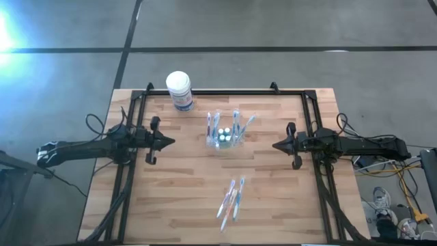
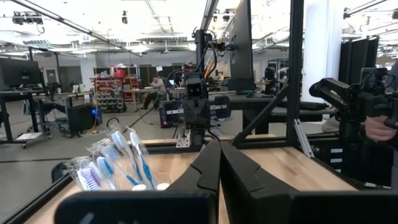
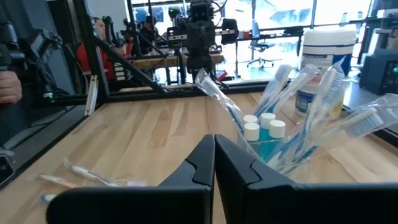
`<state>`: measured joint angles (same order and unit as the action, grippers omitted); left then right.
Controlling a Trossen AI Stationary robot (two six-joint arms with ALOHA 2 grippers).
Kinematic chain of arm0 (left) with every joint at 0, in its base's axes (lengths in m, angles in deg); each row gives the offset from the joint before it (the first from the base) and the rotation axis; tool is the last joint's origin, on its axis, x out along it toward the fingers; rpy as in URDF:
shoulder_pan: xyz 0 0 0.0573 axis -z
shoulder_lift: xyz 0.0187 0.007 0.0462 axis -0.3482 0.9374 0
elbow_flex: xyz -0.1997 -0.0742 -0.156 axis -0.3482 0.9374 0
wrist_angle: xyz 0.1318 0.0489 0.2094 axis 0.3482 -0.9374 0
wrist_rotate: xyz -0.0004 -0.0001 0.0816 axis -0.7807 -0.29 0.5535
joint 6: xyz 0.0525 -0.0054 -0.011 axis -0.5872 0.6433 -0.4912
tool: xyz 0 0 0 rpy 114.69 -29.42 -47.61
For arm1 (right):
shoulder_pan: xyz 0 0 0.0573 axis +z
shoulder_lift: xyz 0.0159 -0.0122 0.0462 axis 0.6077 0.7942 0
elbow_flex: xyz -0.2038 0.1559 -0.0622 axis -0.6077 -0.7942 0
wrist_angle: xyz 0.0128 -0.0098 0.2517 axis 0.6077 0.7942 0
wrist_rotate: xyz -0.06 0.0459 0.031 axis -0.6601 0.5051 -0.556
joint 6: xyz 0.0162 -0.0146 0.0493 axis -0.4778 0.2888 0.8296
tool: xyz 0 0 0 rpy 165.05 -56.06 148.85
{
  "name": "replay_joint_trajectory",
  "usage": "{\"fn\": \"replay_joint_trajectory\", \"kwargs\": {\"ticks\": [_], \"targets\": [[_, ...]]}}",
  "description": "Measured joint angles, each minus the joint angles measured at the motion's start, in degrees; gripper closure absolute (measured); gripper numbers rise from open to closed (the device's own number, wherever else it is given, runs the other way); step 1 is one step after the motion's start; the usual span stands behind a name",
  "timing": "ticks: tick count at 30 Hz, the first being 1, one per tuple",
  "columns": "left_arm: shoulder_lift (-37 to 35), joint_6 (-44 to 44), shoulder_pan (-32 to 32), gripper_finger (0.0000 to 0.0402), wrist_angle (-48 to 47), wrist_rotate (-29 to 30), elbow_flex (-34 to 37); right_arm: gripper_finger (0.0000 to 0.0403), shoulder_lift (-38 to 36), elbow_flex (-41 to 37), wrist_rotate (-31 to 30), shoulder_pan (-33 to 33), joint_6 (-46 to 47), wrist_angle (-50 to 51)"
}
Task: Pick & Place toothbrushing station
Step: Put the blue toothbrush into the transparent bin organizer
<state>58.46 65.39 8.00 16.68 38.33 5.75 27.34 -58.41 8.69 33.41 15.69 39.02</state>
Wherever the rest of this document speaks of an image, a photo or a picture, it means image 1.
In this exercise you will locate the black side table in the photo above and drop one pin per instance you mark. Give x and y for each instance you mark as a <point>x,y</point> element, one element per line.
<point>17,177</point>

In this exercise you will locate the black table clamp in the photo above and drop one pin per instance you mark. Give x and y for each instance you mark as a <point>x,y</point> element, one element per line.
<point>149,86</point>
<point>274,86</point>

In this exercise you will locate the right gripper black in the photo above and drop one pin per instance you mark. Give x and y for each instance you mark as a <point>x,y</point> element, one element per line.
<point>305,145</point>

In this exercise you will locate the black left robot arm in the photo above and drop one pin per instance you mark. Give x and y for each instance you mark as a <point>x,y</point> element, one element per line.
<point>85,150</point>

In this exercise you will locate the person's leg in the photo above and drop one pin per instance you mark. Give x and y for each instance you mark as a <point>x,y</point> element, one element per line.
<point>387,227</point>

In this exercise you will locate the plastic-wrapped orange toothbrush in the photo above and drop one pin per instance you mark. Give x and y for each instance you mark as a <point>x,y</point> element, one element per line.
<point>229,211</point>

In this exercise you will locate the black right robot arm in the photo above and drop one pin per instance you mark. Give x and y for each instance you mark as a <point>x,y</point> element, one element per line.
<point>368,147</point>

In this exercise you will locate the plastic-wrapped maroon toothbrush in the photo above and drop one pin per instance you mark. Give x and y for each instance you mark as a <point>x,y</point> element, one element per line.
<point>226,199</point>

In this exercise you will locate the white paper box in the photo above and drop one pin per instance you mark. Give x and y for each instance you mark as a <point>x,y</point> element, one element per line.
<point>368,213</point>

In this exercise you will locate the black aluminium rig frame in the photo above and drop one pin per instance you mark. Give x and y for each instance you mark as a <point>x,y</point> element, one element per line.
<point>222,92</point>

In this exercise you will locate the clear acrylic organizer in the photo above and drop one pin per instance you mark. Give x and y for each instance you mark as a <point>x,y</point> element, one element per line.
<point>239,141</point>

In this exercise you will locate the white wipes canister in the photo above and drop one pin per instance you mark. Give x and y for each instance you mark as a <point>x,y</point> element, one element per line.
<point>179,85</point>

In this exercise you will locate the large black monitor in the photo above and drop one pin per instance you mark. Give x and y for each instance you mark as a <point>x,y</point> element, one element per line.
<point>429,174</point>

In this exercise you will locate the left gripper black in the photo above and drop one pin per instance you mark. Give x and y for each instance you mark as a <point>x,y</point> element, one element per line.
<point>148,140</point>

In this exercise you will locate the person's shoe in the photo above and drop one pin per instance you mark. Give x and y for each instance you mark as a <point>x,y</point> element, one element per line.
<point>408,228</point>
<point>380,198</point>

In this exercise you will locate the small teal mouthwash bottle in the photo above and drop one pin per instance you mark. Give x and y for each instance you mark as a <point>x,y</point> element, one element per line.
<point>222,138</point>
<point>221,130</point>
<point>228,138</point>
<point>227,130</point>

